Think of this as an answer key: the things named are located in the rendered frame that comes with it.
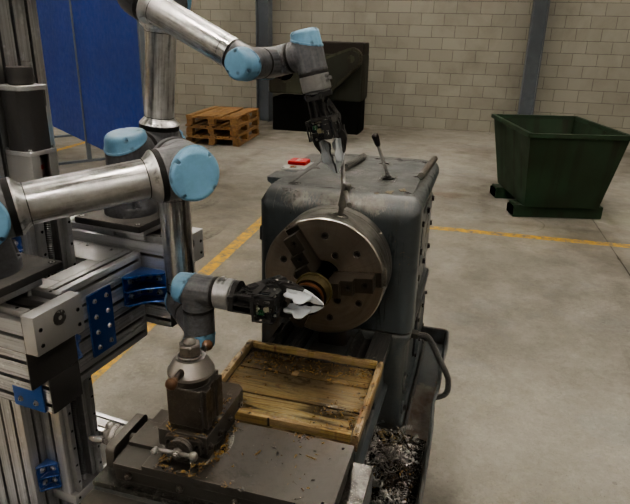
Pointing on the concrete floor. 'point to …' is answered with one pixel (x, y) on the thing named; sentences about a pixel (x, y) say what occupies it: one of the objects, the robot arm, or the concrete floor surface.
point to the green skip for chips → (555, 164)
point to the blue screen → (92, 68)
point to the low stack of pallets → (222, 125)
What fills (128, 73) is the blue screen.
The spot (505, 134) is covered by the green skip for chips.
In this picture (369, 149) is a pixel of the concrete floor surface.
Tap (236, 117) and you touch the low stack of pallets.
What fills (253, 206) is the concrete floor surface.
